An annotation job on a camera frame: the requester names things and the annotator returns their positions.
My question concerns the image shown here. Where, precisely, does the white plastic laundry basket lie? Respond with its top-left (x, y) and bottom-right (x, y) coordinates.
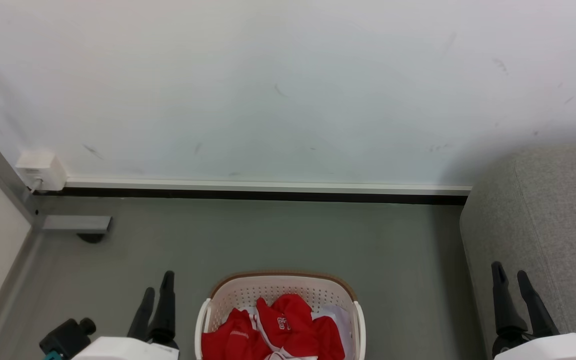
top-left (194, 271), bottom-right (367, 360)

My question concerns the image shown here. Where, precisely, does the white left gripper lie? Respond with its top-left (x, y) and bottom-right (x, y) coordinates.
top-left (70, 271), bottom-right (180, 360)

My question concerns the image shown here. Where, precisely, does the grey fabric sofa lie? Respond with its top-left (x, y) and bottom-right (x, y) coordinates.
top-left (459, 142), bottom-right (576, 360)

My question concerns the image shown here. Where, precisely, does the white and black baseboard strip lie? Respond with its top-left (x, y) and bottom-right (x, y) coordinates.
top-left (43, 176), bottom-right (473, 206)

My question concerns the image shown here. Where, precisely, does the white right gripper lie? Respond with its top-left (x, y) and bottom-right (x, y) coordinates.
top-left (491, 261), bottom-right (576, 360)

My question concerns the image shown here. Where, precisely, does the white garment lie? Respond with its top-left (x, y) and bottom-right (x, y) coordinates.
top-left (312, 305), bottom-right (357, 360)

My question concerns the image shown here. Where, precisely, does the red sports jersey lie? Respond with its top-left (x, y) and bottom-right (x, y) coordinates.
top-left (201, 293), bottom-right (346, 360)

